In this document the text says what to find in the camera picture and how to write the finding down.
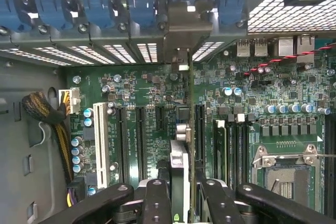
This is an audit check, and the braided black yellow power cable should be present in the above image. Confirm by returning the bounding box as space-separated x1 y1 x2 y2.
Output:
22 91 75 184

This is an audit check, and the black connector with purple wires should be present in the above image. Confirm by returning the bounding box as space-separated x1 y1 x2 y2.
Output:
66 176 87 208

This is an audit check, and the short black expansion slot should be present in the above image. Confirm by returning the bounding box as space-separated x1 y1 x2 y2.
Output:
155 105 166 132

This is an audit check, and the silver USB port block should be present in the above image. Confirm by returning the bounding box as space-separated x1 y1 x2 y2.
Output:
254 38 269 57
236 38 251 57

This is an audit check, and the green motherboard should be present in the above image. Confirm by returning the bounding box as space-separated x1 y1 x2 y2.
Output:
61 35 336 217

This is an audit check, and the grey open PC case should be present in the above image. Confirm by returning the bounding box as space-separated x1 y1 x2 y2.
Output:
0 0 336 224

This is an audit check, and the white power connector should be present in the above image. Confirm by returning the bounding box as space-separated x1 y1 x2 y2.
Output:
58 88 81 115

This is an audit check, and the red black twisted wire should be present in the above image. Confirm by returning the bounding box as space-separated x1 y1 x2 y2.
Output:
243 46 336 77

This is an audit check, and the thin white wire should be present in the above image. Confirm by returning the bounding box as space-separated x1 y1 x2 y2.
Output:
38 121 53 146

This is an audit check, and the blue card retention clip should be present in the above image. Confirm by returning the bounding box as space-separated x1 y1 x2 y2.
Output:
217 0 249 27
82 0 118 29
34 0 73 30
0 0 28 33
128 0 159 28

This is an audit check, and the white PCI expansion slot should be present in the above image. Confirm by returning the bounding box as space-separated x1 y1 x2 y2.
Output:
92 102 110 189

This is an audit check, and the metal CPU socket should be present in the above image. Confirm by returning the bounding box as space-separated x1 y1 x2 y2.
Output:
251 144 320 205

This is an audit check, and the long black expansion slot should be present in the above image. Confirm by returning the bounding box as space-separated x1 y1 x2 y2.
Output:
115 105 130 184
195 103 207 162
134 105 148 180

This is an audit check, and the black RAM slot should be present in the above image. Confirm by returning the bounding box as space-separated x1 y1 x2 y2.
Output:
228 113 248 188

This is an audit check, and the silver ethernet port block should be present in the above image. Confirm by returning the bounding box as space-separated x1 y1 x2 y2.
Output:
296 34 316 57

